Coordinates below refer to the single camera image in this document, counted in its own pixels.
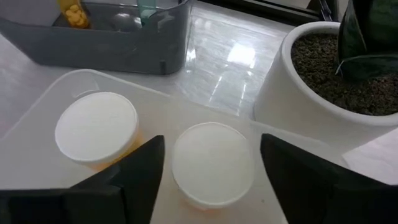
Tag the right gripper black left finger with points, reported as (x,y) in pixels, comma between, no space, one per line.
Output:
(143,174)

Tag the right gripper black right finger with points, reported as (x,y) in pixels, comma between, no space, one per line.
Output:
(311,193)

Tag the large orange white-capped bottle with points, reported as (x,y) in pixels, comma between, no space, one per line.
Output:
(213,165)
(96,127)

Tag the small orange yellow-pill bottle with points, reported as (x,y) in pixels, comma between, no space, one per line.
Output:
(74,14)

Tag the clear plastic bin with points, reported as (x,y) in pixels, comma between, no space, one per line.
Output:
(161,105)

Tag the grey plastic bin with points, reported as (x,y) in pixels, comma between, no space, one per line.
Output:
(118,53)

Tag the white plant pot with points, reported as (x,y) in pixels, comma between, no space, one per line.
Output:
(276,102)

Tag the green snake plant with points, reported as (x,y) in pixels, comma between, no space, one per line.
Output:
(370,37)

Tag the black aluminium table frame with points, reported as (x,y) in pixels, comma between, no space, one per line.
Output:
(264,9)

